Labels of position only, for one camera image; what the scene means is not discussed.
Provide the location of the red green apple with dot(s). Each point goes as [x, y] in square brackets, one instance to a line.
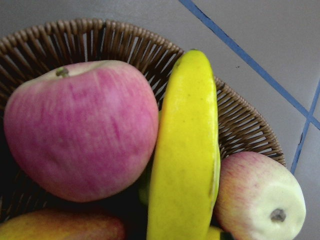
[85, 132]

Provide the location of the pink white apple left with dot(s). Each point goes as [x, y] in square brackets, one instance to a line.
[258, 198]

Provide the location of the small red yellow fruit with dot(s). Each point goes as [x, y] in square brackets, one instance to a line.
[57, 224]

